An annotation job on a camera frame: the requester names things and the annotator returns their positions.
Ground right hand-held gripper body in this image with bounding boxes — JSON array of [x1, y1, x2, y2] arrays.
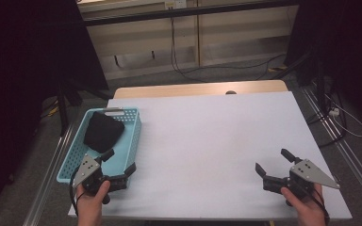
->
[[262, 159, 341, 201]]

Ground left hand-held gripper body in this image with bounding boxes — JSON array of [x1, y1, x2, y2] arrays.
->
[[72, 153, 128, 205]]

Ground light blue plastic basket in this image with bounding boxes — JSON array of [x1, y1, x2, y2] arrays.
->
[[56, 107, 142, 184]]

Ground black shorts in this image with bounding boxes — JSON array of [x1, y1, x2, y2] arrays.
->
[[83, 111, 125, 154]]

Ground person's right hand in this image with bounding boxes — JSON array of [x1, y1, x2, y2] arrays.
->
[[280, 183, 326, 220]]

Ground person's left hand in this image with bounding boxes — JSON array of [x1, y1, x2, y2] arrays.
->
[[75, 180, 111, 218]]

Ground white table cover sheet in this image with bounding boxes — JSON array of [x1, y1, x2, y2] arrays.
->
[[68, 90, 353, 220]]

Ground black tripod stand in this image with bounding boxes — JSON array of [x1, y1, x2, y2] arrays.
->
[[271, 51, 328, 111], [56, 78, 114, 137]]

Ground wooden table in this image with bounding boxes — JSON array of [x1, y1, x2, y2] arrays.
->
[[112, 79, 289, 100]]

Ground black curtain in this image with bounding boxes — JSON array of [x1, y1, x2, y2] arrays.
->
[[284, 0, 362, 130], [0, 0, 109, 218]]

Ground beige cabinet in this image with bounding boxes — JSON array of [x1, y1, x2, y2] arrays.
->
[[76, 0, 300, 81]]

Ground black horizontal bar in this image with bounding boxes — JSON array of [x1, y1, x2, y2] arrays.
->
[[83, 0, 300, 27]]

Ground left hand-held gripper black cable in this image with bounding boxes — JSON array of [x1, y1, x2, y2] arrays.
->
[[69, 169, 87, 218]]

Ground hand-held gripper black cable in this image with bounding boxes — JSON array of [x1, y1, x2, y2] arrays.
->
[[69, 169, 87, 218], [307, 187, 331, 226]]

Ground right hand-held gripper black cable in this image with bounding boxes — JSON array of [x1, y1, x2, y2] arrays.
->
[[307, 187, 331, 226]]

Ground aluminium floor rail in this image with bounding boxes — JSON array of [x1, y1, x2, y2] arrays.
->
[[301, 86, 362, 215], [22, 121, 74, 226]]

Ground black floor cable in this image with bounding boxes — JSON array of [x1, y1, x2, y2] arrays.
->
[[305, 90, 348, 149]]

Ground yellow floor cable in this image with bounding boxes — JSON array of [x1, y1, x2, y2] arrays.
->
[[41, 100, 59, 119]]

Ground white floor cable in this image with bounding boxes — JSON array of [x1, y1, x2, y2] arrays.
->
[[324, 93, 362, 138]]

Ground black hanging wall cable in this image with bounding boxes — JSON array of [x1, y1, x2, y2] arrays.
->
[[169, 15, 287, 84]]

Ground white wall socket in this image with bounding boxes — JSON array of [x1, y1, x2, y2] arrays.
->
[[164, 0, 188, 9]]

